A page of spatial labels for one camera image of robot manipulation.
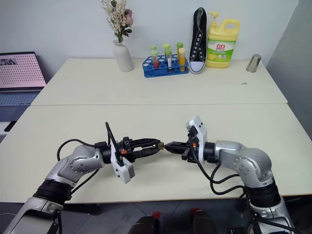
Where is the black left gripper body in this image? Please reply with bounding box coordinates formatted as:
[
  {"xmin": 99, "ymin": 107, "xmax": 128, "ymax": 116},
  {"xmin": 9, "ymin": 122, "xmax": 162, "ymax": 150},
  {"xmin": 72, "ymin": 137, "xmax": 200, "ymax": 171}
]
[{"xmin": 116, "ymin": 136, "xmax": 137, "ymax": 163}]

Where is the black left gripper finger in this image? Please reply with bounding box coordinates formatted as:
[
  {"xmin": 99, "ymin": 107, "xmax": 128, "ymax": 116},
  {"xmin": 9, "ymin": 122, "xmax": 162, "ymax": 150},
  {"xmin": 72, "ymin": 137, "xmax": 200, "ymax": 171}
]
[
  {"xmin": 135, "ymin": 146, "xmax": 161, "ymax": 160},
  {"xmin": 132, "ymin": 138, "xmax": 162, "ymax": 148}
]

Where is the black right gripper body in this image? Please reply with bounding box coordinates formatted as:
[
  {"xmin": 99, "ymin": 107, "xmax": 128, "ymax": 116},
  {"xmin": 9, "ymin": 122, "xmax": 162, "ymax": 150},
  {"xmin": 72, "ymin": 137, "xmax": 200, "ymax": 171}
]
[{"xmin": 181, "ymin": 126, "xmax": 199, "ymax": 163}]

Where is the blue test tube rack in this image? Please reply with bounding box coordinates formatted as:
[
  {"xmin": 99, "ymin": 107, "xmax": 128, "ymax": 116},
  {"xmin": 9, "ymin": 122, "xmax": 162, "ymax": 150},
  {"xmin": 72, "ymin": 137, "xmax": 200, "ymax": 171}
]
[{"xmin": 142, "ymin": 55, "xmax": 190, "ymax": 78}]

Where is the green-capped red liquid tube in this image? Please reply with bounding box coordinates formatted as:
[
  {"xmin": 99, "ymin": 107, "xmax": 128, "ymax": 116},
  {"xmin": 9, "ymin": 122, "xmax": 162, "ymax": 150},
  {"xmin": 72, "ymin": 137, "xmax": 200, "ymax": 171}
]
[{"xmin": 150, "ymin": 50, "xmax": 159, "ymax": 70}]

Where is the green-capped white-label test tube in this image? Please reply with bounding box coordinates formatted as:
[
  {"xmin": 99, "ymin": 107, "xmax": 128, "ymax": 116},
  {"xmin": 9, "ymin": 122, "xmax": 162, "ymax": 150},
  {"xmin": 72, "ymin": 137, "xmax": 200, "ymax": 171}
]
[{"xmin": 164, "ymin": 48, "xmax": 174, "ymax": 74}]

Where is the white ceramic vase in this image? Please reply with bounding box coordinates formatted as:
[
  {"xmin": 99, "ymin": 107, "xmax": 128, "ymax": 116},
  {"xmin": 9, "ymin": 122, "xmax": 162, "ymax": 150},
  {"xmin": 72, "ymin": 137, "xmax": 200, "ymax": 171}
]
[{"xmin": 112, "ymin": 39, "xmax": 135, "ymax": 73}]

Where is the green-capped orange liquid tube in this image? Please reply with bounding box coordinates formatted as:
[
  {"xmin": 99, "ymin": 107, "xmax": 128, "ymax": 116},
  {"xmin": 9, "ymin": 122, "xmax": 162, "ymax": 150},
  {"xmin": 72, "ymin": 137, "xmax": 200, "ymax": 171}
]
[{"xmin": 176, "ymin": 42, "xmax": 184, "ymax": 62}]

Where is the yellow dish soap bottle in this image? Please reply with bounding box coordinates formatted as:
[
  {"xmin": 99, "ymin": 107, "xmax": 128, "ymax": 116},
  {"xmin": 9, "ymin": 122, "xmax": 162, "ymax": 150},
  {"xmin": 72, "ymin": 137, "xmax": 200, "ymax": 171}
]
[{"xmin": 206, "ymin": 11, "xmax": 240, "ymax": 69}]

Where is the black canvas sneaker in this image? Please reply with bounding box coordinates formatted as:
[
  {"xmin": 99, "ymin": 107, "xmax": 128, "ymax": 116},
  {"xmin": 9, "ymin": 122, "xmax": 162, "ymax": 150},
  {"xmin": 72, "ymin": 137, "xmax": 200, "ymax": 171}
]
[{"xmin": 189, "ymin": 7, "xmax": 208, "ymax": 75}]

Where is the metal cup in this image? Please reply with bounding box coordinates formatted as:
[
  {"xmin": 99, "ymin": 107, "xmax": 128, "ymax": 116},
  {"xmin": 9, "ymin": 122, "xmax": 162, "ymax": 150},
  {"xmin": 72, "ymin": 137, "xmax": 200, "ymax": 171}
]
[{"xmin": 245, "ymin": 54, "xmax": 262, "ymax": 73}]

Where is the dried flower bouquet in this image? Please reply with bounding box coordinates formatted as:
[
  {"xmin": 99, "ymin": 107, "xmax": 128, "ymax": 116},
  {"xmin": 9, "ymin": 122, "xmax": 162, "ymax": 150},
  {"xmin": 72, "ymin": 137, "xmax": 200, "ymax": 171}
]
[{"xmin": 100, "ymin": 0, "xmax": 135, "ymax": 43}]

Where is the open laptop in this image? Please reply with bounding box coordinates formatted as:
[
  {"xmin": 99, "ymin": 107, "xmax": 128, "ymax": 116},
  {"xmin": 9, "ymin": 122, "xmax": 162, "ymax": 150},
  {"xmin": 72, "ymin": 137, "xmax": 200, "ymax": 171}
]
[{"xmin": 0, "ymin": 51, "xmax": 47, "ymax": 122}]

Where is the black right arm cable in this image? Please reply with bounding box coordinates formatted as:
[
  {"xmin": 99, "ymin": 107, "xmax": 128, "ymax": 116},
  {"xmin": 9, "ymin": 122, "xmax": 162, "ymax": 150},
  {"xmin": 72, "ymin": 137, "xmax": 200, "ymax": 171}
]
[{"xmin": 190, "ymin": 143, "xmax": 247, "ymax": 195}]

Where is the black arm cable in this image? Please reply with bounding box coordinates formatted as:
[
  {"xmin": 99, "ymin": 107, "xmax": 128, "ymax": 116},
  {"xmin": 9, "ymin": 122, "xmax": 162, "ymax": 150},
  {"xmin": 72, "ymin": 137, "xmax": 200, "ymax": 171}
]
[
  {"xmin": 57, "ymin": 121, "xmax": 125, "ymax": 195},
  {"xmin": 190, "ymin": 143, "xmax": 247, "ymax": 195}
]

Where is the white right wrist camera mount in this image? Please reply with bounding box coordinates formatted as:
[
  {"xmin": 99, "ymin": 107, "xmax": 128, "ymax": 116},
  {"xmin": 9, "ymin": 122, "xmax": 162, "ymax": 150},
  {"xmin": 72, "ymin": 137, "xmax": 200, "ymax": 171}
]
[{"xmin": 184, "ymin": 116, "xmax": 208, "ymax": 162}]

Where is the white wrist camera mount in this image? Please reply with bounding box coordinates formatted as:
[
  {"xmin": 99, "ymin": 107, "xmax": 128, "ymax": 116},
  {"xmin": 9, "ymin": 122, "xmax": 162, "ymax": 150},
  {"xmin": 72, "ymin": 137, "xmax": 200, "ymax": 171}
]
[
  {"xmin": 184, "ymin": 116, "xmax": 208, "ymax": 162},
  {"xmin": 110, "ymin": 143, "xmax": 136, "ymax": 184}
]

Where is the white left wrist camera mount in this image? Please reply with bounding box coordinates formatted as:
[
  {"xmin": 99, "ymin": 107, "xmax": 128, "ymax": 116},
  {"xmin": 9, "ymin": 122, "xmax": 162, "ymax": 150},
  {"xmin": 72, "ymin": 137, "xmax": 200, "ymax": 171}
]
[{"xmin": 110, "ymin": 143, "xmax": 136, "ymax": 184}]

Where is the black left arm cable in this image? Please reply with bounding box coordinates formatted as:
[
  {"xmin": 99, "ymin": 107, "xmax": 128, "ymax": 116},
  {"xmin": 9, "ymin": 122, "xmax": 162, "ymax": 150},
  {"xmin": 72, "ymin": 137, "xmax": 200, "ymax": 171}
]
[{"xmin": 57, "ymin": 121, "xmax": 125, "ymax": 195}]

